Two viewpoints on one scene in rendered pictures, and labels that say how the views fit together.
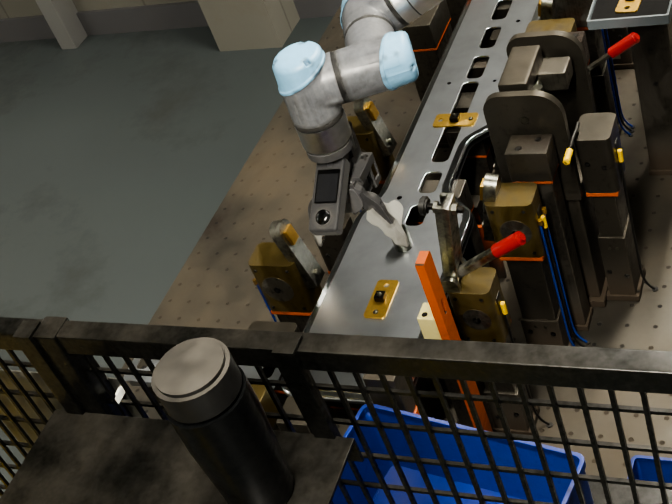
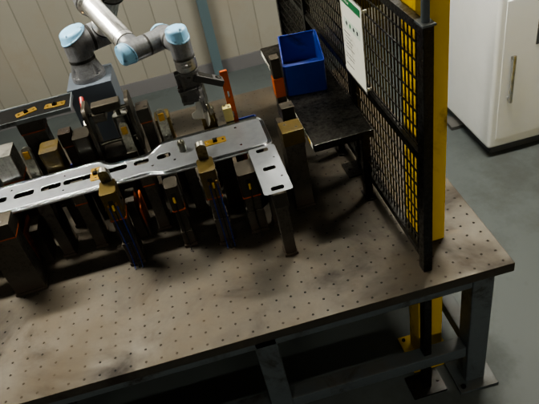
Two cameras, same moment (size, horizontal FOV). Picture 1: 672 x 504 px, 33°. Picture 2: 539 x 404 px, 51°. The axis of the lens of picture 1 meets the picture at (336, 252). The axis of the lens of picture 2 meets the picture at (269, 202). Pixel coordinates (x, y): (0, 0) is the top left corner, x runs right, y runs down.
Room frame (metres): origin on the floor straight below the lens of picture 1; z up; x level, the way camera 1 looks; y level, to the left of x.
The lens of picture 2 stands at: (2.43, 1.49, 2.14)
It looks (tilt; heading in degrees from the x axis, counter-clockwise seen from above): 39 degrees down; 230
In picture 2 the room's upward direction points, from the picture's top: 13 degrees counter-clockwise
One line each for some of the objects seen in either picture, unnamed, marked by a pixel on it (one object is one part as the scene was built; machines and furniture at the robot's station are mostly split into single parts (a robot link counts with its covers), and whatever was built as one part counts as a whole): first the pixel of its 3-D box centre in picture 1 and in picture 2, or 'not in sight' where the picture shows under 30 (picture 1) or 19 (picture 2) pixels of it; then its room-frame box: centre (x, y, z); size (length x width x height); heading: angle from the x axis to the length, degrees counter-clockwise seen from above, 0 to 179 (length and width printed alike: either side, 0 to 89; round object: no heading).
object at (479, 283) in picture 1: (504, 356); (216, 144); (1.25, -0.19, 0.87); 0.10 x 0.07 x 0.35; 55
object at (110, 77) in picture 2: not in sight; (104, 114); (1.35, -0.86, 0.90); 0.20 x 0.20 x 0.40; 54
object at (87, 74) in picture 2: not in sight; (85, 66); (1.35, -0.86, 1.15); 0.15 x 0.15 x 0.10
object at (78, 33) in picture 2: not in sight; (77, 42); (1.35, -0.85, 1.27); 0.13 x 0.12 x 0.14; 169
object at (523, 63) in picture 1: (556, 175); (124, 151); (1.54, -0.42, 0.94); 0.18 x 0.13 x 0.49; 145
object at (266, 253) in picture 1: (300, 322); (217, 204); (1.52, 0.11, 0.87); 0.12 x 0.07 x 0.35; 55
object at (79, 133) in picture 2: not in sight; (98, 169); (1.64, -0.50, 0.89); 0.12 x 0.07 x 0.38; 55
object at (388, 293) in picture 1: (380, 296); (214, 139); (1.35, -0.04, 1.01); 0.08 x 0.04 x 0.01; 145
